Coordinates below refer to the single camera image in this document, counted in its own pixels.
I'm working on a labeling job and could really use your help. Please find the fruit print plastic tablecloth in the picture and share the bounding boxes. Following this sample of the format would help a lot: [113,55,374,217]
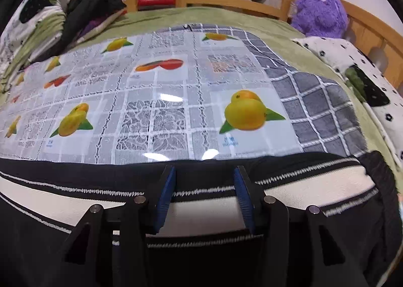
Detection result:
[0,27,304,165]

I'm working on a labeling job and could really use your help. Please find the purple cloth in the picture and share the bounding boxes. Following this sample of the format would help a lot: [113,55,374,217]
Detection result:
[77,18,104,39]

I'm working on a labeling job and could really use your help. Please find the white flower print pillow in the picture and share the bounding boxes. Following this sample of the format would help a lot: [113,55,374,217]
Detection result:
[291,37,403,169]

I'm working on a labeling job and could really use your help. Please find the purple plush toy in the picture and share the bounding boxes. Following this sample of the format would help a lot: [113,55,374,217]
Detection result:
[290,0,349,39]

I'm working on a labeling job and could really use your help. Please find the grey checked blanket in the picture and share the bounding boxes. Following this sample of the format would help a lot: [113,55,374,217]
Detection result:
[168,24,369,157]

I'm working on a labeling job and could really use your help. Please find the black jacket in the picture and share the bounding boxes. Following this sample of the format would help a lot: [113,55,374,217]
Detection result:
[61,0,126,51]

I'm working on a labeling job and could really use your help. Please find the folded white and green quilt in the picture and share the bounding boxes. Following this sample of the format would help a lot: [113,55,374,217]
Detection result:
[0,0,68,92]

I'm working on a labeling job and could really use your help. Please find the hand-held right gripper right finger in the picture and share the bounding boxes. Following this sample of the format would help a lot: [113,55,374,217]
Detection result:
[234,166,369,287]

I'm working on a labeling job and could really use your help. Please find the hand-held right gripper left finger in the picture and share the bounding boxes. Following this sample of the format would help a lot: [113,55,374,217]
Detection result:
[41,166,177,287]

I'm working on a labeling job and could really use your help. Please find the black pants with white waistband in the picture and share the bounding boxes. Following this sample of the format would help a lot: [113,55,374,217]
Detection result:
[0,150,402,287]

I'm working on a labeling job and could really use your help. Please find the wooden bed frame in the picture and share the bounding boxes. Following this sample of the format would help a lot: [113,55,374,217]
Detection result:
[110,0,403,99]

